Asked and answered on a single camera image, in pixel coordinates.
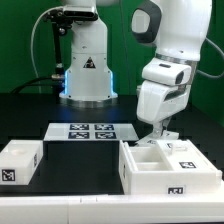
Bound black camera on stand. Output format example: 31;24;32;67
44;6;98;84

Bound white camera cable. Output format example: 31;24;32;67
30;6;64;94

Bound white cabinet top block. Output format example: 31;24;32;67
0;140;43;185

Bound white base marker plate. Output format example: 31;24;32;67
44;123;138;141

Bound white L-shaped fence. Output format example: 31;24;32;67
0;170;224;224

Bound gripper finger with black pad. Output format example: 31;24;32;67
153;122;163;138
161;117;171;137

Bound white cabinet body box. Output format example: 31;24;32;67
119;140;224;195

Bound black cables at base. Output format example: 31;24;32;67
10;77;58;94

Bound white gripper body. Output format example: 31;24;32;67
137;58;191;124

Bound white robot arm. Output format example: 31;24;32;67
57;0;212;137

